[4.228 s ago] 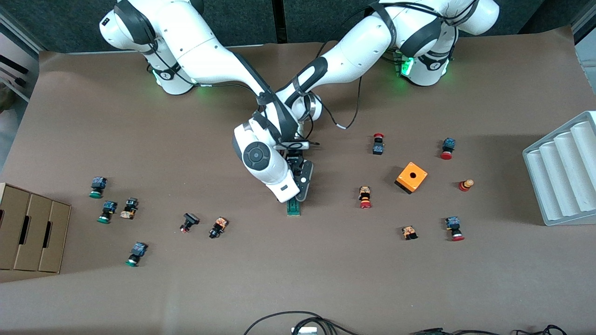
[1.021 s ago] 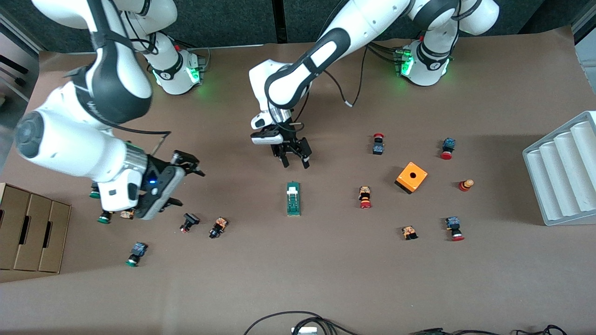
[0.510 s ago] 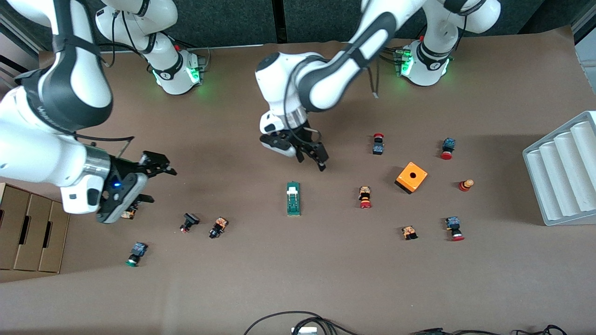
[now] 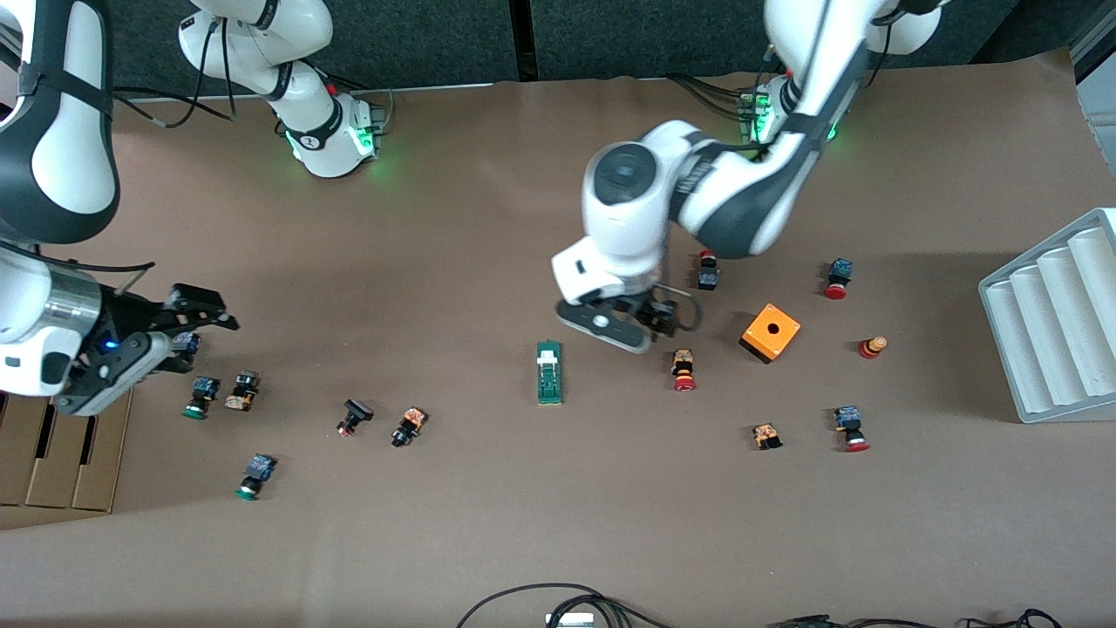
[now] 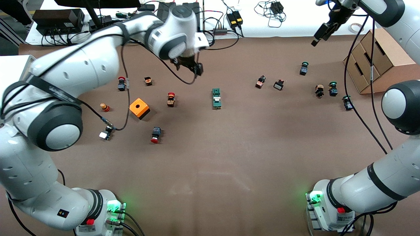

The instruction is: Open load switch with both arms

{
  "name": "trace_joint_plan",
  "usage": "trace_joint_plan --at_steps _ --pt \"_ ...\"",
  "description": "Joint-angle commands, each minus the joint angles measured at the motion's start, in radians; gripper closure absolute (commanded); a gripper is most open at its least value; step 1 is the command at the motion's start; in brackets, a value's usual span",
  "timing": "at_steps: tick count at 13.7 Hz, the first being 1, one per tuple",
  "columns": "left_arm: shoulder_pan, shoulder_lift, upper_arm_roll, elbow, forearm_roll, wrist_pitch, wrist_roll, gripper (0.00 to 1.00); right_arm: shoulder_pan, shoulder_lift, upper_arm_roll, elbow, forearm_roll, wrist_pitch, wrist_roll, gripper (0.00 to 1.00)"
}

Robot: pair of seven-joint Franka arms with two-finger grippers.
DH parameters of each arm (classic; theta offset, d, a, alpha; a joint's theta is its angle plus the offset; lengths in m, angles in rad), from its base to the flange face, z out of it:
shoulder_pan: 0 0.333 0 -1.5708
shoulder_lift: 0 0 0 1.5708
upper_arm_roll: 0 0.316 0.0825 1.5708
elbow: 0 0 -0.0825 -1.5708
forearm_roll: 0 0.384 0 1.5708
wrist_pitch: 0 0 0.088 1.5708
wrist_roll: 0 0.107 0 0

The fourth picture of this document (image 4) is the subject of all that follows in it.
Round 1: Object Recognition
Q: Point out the orange button enclosure box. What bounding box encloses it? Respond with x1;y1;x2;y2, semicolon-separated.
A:
739;303;802;365

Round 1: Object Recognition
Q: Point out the brown paper table cover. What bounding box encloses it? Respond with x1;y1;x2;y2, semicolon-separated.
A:
0;48;1116;628

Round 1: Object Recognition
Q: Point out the red button blue base lower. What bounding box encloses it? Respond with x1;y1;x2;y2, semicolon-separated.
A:
833;405;871;454

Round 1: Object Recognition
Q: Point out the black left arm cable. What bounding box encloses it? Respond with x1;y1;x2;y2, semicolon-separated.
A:
654;283;701;332

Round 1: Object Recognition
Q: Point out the black cable loop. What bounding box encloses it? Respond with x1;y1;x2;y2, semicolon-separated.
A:
455;583;677;628

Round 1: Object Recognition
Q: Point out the thin black coiled cable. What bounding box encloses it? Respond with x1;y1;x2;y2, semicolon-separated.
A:
959;608;1065;628

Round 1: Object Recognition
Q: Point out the grey ribbed plastic tray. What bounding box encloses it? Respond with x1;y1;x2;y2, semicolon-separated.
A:
977;208;1116;425

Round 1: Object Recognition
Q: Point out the brown cardboard box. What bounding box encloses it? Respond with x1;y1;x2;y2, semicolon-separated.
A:
0;388;132;513

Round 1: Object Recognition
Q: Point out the black vertical post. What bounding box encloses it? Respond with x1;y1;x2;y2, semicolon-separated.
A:
510;0;537;82

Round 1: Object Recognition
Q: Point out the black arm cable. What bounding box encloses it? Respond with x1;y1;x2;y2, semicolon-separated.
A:
654;283;701;332
109;13;238;123

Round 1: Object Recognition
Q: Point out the black cable with connector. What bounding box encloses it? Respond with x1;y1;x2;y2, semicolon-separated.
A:
767;614;951;628

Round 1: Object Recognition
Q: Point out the grey metal side frame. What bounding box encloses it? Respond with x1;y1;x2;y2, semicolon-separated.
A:
1069;0;1116;162

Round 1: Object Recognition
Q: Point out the black square button red base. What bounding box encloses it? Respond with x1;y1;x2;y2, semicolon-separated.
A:
336;399;375;438

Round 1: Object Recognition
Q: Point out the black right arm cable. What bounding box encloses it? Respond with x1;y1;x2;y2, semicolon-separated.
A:
109;13;238;123

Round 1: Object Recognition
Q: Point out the black button orange block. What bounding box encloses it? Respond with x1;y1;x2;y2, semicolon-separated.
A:
390;406;428;449

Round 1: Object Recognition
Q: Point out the black orange contact block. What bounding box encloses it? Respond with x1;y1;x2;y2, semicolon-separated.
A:
224;370;262;413

